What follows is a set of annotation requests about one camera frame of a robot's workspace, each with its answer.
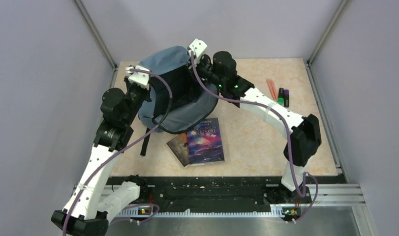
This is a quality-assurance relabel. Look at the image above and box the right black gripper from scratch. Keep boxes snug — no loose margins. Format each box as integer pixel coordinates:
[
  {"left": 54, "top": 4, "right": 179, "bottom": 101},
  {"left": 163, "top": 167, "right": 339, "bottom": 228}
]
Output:
[{"left": 184, "top": 53, "right": 225, "bottom": 88}]

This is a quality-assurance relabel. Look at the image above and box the blue student backpack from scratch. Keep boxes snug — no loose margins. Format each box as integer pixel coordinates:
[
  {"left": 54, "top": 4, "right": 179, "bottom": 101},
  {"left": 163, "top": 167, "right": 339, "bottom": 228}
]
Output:
[{"left": 136, "top": 45, "right": 219, "bottom": 157}]

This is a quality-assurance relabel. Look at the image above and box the blue cover Crusoe book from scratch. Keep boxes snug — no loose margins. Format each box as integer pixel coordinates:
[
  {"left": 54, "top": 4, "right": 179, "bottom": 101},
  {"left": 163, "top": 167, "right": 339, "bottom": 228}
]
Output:
[{"left": 186, "top": 118, "right": 225, "bottom": 166}]

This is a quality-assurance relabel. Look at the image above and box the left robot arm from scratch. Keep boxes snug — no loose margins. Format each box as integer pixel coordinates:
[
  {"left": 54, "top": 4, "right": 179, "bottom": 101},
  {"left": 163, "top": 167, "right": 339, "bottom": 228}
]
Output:
[{"left": 51, "top": 78, "right": 150, "bottom": 236}]

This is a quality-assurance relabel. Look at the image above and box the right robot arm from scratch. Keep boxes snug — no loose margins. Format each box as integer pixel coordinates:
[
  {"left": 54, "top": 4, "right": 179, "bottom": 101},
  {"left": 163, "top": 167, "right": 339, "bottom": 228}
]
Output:
[{"left": 187, "top": 50, "right": 322, "bottom": 203}]

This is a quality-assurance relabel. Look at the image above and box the dark Tale of Two Cities book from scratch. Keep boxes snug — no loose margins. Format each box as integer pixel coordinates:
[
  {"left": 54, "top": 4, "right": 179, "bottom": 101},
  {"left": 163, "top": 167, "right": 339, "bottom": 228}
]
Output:
[{"left": 167, "top": 133, "right": 190, "bottom": 168}]

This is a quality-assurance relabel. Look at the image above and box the green highlighter marker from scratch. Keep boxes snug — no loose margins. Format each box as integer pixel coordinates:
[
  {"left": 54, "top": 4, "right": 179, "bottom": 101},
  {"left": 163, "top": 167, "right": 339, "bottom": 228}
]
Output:
[{"left": 277, "top": 88, "right": 284, "bottom": 106}]

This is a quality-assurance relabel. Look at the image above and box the purple highlighter marker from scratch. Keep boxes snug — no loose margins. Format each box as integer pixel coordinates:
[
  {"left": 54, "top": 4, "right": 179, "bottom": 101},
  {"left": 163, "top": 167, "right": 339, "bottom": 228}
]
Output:
[{"left": 283, "top": 89, "right": 290, "bottom": 107}]

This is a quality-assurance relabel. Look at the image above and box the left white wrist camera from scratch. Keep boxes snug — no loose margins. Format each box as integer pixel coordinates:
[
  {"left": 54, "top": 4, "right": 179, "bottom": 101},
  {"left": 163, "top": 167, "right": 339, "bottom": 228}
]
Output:
[{"left": 125, "top": 65, "right": 150, "bottom": 90}]

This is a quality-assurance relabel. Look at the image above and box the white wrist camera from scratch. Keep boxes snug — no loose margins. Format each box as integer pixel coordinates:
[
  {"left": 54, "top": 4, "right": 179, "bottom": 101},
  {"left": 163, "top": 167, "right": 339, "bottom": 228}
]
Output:
[
  {"left": 125, "top": 65, "right": 150, "bottom": 90},
  {"left": 187, "top": 38, "right": 208, "bottom": 60}
]

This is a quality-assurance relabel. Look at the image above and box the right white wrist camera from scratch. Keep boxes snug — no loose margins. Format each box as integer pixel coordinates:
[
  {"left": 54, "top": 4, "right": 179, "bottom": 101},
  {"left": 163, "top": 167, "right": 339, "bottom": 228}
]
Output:
[{"left": 187, "top": 38, "right": 208, "bottom": 60}]

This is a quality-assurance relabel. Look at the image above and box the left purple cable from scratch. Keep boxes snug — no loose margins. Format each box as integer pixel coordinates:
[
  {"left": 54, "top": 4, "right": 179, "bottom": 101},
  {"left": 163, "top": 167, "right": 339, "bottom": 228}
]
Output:
[{"left": 61, "top": 67, "right": 174, "bottom": 236}]

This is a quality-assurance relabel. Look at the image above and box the purple cable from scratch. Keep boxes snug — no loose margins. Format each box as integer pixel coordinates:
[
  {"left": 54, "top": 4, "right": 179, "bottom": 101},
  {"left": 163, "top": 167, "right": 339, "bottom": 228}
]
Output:
[
  {"left": 61, "top": 67, "right": 174, "bottom": 236},
  {"left": 190, "top": 52, "right": 318, "bottom": 224}
]

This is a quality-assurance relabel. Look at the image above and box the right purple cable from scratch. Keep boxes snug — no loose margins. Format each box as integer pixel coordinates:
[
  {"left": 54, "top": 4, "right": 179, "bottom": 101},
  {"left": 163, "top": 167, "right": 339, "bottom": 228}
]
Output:
[{"left": 190, "top": 52, "right": 318, "bottom": 224}]

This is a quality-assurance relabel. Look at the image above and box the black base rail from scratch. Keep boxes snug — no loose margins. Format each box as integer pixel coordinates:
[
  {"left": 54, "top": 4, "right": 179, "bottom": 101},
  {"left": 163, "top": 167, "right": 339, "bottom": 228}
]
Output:
[{"left": 121, "top": 176, "right": 312, "bottom": 216}]

